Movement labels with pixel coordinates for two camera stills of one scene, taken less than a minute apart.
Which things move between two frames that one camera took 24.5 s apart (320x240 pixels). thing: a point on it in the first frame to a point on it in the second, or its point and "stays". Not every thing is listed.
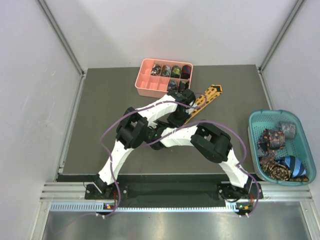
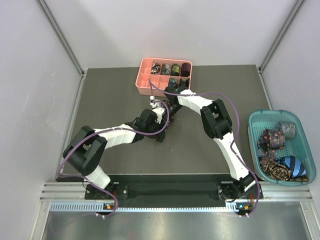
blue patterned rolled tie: [172, 85] stays
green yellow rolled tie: [175, 71] stays
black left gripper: [178, 123] to [158, 137]
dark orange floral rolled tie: [270, 140] stays
